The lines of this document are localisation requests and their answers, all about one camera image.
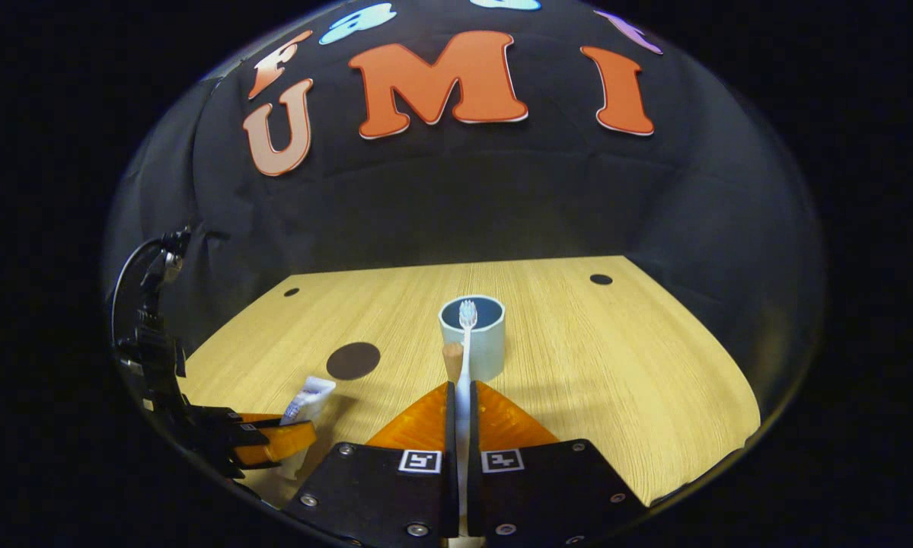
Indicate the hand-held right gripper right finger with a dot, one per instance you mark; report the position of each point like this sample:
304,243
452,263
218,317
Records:
547,487

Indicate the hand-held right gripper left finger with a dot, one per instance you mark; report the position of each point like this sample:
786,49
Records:
380,495

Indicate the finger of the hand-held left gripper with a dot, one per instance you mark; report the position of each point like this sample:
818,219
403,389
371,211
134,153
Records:
273,445
228,417

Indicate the white toothpaste tube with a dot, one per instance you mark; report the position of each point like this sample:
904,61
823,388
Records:
311,396

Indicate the dark round coaster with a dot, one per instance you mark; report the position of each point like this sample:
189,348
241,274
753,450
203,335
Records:
353,361

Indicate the white toothbrush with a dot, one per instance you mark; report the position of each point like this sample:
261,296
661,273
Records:
465,380

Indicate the light blue cup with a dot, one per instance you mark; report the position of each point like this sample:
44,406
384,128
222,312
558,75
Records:
490,346

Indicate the black backdrop cloth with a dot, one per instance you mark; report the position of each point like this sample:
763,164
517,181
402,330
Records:
502,198

